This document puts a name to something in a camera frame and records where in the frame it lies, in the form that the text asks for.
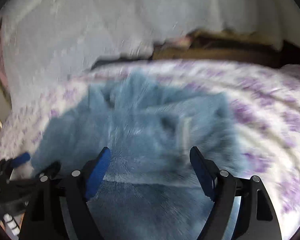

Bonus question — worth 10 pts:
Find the blue fleece baby onesie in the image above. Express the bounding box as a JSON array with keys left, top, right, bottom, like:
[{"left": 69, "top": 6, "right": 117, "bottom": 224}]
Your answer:
[{"left": 31, "top": 73, "right": 244, "bottom": 239}]

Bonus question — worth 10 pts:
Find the black dark clothing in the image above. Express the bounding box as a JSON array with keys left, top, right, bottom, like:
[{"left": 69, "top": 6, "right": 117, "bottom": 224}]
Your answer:
[{"left": 90, "top": 56, "right": 153, "bottom": 71}]

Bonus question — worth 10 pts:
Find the purple floral bed quilt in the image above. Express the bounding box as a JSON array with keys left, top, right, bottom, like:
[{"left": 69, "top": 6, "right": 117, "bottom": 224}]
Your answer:
[{"left": 0, "top": 60, "right": 300, "bottom": 239}]

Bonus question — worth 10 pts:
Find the white lace cover cloth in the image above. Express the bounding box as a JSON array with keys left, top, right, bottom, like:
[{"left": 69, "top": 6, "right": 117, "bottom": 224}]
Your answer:
[{"left": 1, "top": 0, "right": 300, "bottom": 110}]

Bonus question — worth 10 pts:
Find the woven brown bamboo mat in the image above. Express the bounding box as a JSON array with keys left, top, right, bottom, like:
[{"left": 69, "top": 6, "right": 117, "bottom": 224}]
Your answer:
[{"left": 151, "top": 29, "right": 300, "bottom": 69}]

